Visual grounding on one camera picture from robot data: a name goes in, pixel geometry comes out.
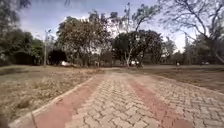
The white vehicle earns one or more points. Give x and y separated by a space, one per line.
64 63
133 62

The wood of trees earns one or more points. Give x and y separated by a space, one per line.
86 40

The red brick path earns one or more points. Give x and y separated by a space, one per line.
116 103

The lamp pole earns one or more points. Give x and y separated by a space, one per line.
45 50

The dry grass field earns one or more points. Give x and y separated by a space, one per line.
33 86
200 76

